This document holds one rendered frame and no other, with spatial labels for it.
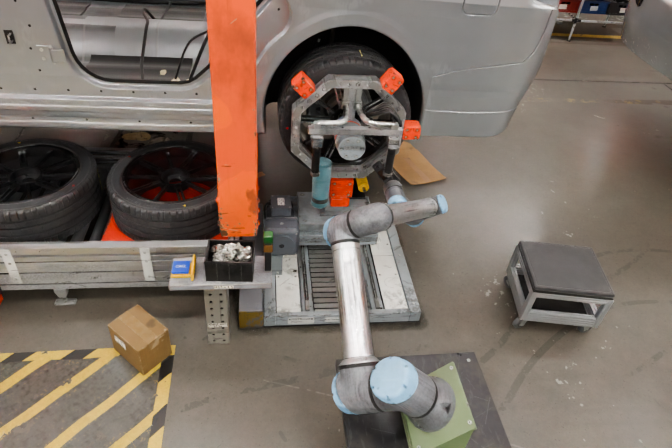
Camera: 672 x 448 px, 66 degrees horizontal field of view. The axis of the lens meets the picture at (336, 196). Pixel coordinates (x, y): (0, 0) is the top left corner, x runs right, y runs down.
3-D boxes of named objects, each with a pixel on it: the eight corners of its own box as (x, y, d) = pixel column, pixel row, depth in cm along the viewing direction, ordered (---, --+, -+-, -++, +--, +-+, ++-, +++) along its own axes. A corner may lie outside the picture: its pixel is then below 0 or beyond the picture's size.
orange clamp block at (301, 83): (315, 83, 239) (301, 69, 234) (316, 90, 233) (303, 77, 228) (303, 92, 241) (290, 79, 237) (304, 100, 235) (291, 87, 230)
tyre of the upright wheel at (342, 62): (426, 92, 276) (335, 13, 244) (438, 114, 258) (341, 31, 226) (343, 172, 302) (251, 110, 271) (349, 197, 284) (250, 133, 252)
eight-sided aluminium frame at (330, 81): (391, 171, 274) (409, 76, 241) (394, 179, 269) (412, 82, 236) (288, 170, 266) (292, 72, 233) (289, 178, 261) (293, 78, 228)
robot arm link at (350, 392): (370, 414, 172) (345, 204, 199) (331, 418, 182) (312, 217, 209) (396, 410, 184) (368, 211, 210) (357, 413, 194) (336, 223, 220)
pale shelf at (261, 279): (271, 260, 236) (271, 255, 235) (271, 288, 223) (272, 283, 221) (174, 262, 230) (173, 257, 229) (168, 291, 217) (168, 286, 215)
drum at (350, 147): (358, 138, 259) (362, 113, 250) (365, 162, 242) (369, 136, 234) (330, 137, 257) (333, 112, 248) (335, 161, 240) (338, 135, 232)
